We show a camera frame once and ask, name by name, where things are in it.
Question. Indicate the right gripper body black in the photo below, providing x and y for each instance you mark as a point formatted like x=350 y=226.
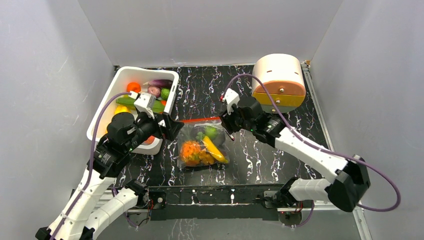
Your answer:
x=228 y=121

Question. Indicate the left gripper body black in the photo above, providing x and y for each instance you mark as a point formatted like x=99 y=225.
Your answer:
x=163 y=129

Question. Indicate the light green wrinkled vegetable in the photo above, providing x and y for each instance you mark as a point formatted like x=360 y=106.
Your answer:
x=211 y=132

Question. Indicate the toy pineapple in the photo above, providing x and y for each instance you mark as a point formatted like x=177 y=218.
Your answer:
x=192 y=152

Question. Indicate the clear zip bag orange zipper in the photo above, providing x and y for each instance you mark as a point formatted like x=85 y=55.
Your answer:
x=196 y=126

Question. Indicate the yellow banana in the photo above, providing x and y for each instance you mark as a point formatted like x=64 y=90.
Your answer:
x=214 y=151

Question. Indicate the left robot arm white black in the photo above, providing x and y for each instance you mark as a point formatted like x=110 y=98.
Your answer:
x=78 y=220

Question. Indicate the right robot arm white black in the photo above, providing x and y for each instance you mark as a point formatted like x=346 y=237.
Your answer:
x=343 y=182

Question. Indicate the peach fruit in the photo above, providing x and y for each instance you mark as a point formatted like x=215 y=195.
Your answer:
x=149 y=141

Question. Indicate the red onion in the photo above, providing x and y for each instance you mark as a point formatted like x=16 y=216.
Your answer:
x=155 y=91

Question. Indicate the purple eggplant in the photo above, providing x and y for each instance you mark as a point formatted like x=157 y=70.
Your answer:
x=160 y=83

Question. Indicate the yellow bell pepper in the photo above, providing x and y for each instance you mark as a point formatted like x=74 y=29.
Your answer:
x=121 y=109

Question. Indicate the orange fruit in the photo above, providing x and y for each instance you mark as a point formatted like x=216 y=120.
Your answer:
x=133 y=87

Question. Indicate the round drawer cabinet cream orange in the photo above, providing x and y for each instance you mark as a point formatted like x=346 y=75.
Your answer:
x=283 y=86

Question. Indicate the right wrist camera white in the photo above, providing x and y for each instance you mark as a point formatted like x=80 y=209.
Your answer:
x=231 y=99

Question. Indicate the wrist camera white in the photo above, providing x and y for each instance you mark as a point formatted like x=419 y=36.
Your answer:
x=143 y=103
x=231 y=99

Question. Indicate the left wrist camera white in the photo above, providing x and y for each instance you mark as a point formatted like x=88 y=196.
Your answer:
x=143 y=103

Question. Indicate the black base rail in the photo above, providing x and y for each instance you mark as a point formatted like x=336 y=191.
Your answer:
x=240 y=201

